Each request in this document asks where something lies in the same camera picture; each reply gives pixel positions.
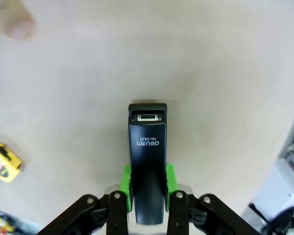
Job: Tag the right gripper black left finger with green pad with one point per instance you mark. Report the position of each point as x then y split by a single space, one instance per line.
117 215

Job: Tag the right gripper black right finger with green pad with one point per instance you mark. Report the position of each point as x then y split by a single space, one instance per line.
177 215

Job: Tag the black deli stapler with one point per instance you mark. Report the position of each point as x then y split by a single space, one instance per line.
147 171

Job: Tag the person's bare hand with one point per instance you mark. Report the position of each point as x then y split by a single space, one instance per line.
14 17

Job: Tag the yellow black object off table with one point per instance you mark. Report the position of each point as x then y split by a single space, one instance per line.
1 221

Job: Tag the yellow tape measure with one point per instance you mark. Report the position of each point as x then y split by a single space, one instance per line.
5 162

